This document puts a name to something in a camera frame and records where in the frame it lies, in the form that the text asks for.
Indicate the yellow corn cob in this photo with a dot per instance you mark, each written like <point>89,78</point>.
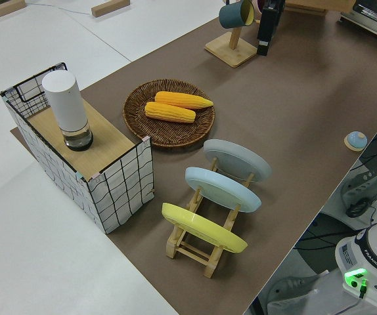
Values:
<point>182,99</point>
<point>170,112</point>

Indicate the white cylinder bottle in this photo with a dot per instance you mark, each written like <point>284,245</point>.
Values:
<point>67,108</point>

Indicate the blue bell on wooden base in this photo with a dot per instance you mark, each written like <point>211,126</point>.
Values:
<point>356,140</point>

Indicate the long wooden block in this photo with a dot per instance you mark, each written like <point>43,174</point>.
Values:
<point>1,10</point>

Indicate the round wicker basket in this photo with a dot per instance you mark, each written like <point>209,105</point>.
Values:
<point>168,131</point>

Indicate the brown table mat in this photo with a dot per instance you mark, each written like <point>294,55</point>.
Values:
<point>290,108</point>

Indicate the short wooden block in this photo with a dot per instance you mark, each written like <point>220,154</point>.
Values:
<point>109,7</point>

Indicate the dark blue mug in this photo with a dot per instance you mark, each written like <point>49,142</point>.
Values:
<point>231,14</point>

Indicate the grey power strip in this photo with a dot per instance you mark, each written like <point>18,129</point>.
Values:
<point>361,188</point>

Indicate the wooden mug tree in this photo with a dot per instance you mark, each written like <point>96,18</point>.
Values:
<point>232,49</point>

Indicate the light blue plate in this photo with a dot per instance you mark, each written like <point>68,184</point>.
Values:
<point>223,190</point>

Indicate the pink mug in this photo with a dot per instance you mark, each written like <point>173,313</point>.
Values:
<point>259,5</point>

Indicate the white toaster oven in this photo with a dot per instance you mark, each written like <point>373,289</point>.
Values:
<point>372,19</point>

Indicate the grey plate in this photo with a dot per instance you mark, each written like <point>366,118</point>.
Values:
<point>237,159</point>

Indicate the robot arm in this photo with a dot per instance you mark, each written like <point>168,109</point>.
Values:
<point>372,262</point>

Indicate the wooden plate rack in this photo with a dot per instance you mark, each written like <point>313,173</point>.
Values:
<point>191,254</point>

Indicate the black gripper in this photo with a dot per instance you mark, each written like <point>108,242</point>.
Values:
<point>270,19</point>

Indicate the wooden shelf board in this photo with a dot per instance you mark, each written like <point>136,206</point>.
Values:
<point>103,144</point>

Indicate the yellow plate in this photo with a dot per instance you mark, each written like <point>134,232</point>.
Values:
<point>201,228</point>

